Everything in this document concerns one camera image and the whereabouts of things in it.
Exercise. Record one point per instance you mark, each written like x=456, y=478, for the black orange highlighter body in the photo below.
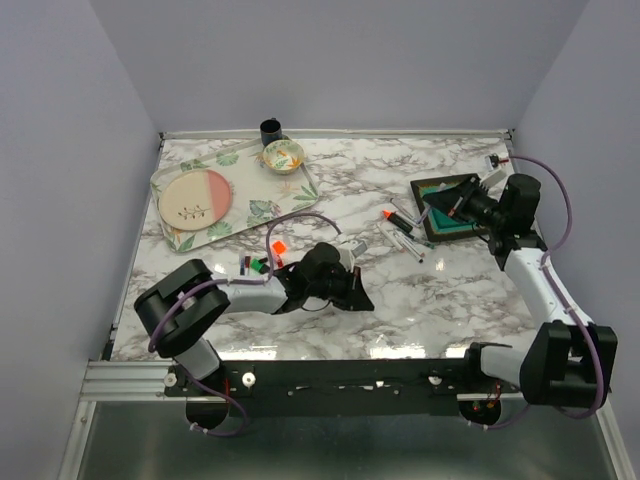
x=398, y=221

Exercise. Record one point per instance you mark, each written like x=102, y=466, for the aluminium frame rail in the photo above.
x=130, y=381

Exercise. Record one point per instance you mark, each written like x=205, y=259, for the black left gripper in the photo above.
x=354, y=297

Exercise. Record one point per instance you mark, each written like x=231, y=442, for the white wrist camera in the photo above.
x=495, y=173
x=349, y=251

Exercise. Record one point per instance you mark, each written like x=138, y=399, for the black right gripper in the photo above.
x=454, y=201

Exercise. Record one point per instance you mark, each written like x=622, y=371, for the pink cap white marker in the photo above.
x=416, y=240

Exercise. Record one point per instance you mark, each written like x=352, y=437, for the orange highlighter cap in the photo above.
x=279, y=248

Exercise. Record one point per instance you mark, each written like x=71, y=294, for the blue red whiteboard pen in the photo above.
x=245, y=265

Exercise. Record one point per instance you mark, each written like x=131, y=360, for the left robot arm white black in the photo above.
x=177, y=311

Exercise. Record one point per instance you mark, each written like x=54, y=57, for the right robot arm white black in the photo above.
x=569, y=363

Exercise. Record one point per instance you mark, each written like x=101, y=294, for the grey purple marker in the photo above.
x=423, y=215

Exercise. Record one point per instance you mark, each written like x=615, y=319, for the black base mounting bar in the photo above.
x=355, y=387

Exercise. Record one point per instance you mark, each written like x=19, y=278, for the peach cap white marker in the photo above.
x=390, y=237

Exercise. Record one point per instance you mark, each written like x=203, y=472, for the green cap black highlighter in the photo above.
x=259, y=267

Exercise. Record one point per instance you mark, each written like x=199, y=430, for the black teal square plate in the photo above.
x=439, y=228

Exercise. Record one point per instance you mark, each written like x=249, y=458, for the floral small bowl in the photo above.
x=283, y=156

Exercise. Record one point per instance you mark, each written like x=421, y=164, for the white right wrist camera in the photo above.
x=495, y=173

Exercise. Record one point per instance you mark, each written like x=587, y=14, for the floral leaf pattern tray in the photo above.
x=259, y=194

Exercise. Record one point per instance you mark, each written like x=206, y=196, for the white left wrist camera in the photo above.
x=349, y=251

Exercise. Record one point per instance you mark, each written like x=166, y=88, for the pink cream round plate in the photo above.
x=195, y=200

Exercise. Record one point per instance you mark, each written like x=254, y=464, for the dark blue mug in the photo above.
x=270, y=131

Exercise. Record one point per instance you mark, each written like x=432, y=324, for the blue tip thin pen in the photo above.
x=405, y=213

